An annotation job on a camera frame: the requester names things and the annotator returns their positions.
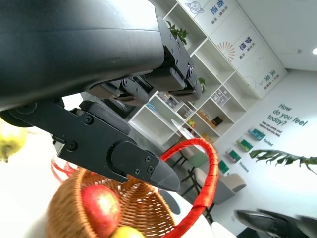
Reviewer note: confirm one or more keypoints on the black box gold emblem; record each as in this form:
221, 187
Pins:
217, 122

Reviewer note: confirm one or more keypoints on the red apple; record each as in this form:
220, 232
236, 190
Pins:
101, 210

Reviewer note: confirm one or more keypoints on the yellow fruit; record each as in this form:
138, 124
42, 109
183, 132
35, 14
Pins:
127, 233

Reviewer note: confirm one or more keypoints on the teal candy wall box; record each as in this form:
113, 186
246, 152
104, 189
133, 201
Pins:
256, 134

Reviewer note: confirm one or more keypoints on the green chair black legs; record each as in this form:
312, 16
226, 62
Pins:
198, 158

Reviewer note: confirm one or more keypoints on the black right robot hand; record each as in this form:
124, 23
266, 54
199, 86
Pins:
284, 226

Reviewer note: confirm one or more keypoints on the green pear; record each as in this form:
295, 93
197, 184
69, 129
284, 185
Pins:
12, 141

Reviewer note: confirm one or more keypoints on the large monstera plant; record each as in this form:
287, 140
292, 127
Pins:
277, 156

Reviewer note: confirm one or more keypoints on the white round table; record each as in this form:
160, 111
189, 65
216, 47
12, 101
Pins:
185, 132

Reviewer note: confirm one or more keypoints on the green candy wall box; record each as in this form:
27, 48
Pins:
223, 166
232, 155
244, 145

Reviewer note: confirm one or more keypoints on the beige grey armchair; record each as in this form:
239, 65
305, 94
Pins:
232, 184

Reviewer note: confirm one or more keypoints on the small green potted plant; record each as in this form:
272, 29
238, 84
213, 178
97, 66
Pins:
202, 84
179, 32

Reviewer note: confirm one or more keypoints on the white printed wall cabinet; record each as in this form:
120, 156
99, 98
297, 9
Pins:
247, 49

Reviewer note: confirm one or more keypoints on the colourful ball toy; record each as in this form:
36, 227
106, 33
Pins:
191, 123

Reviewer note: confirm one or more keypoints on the white cubby shelf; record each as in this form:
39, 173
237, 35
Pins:
215, 64

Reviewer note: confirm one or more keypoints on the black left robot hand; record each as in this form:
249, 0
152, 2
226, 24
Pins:
74, 49

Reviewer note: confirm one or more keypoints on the dark round side table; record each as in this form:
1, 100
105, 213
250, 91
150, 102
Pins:
171, 202

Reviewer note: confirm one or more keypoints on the round recessed ceiling light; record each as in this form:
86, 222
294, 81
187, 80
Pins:
315, 50

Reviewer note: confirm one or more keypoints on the white picture cards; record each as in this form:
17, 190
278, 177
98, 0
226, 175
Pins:
220, 95

